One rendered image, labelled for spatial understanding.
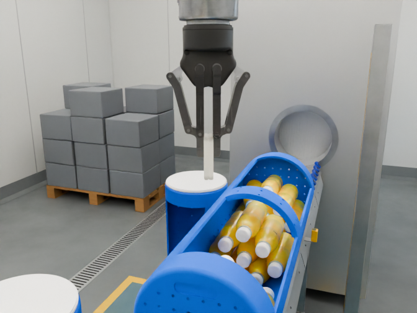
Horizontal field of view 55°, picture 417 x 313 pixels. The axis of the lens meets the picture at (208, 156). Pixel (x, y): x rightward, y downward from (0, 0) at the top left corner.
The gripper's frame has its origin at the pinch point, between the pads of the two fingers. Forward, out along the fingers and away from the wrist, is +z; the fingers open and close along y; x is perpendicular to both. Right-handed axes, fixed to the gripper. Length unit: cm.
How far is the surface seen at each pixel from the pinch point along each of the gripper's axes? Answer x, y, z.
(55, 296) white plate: -23, 37, 42
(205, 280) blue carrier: -2.0, 0.7, 24.1
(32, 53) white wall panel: -408, 192, -7
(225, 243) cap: -37, -5, 35
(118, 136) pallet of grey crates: -318, 83, 70
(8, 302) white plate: -21, 47, 42
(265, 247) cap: -33, -16, 35
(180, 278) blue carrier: -3.7, 5.3, 24.7
